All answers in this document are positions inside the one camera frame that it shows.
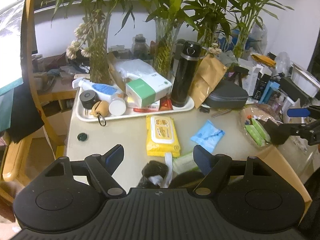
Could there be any black thermos bottle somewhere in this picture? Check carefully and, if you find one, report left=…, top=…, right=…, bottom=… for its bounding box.
left=171, top=41, right=202, bottom=107

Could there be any black neck pillow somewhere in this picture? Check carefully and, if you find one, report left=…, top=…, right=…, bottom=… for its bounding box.
left=137, top=160, right=204, bottom=191

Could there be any tan silicone pouch with carabiner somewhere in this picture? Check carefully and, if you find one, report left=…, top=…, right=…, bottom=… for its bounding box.
left=90, top=101, right=109, bottom=127

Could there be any white blue spray bottle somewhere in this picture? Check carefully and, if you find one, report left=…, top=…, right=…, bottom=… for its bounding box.
left=72, top=77, right=124, bottom=102

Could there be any white pill bottle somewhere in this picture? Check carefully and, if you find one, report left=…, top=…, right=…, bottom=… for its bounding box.
left=108, top=95, right=126, bottom=116

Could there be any glass vase with bamboo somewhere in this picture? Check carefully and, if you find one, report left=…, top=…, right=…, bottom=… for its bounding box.
left=87, top=16, right=112, bottom=85
left=152, top=17, right=182, bottom=78
left=197, top=23, right=222, bottom=57
left=233, top=22, right=249, bottom=59

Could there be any red packet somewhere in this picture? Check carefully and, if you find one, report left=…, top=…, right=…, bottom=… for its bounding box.
left=133, top=98, right=173, bottom=113

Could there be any wooden chair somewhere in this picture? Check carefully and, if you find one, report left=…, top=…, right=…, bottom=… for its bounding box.
left=0, top=0, right=68, bottom=201

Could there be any white plastic tray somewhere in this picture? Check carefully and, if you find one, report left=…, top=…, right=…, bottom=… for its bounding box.
left=72, top=78, right=195, bottom=122

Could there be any glass vase with bamboo left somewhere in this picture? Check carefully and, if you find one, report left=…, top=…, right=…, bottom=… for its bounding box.
left=87, top=16, right=112, bottom=85

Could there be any grey zippered hard case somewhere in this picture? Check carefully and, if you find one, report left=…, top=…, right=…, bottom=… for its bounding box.
left=204, top=80, right=248, bottom=109

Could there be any brown paper bag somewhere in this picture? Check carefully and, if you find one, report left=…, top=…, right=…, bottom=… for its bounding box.
left=189, top=54, right=227, bottom=109

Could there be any small black tripod camera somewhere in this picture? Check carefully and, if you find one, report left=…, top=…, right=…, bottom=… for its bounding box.
left=229, top=66, right=249, bottom=87

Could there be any green white tissue box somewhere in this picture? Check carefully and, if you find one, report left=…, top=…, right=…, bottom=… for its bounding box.
left=126, top=73, right=172, bottom=108

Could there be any glass vase with bamboo far right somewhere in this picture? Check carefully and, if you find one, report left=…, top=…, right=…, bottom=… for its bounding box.
left=233, top=22, right=249, bottom=59

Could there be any brown cardboard box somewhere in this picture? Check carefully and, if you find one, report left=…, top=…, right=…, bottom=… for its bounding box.
left=254, top=146, right=312, bottom=215

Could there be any green wet wipes pack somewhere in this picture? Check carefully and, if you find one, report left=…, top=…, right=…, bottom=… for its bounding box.
left=173, top=152, right=199, bottom=174

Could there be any dark green round cap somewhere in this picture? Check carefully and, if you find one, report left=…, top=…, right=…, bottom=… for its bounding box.
left=77, top=133, right=88, bottom=141

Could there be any glass vase with bamboo middle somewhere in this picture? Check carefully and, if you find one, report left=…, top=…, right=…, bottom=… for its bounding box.
left=152, top=17, right=182, bottom=78

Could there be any yellow duck wipes pack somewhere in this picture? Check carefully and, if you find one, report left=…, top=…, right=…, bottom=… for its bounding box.
left=146, top=115, right=181, bottom=158

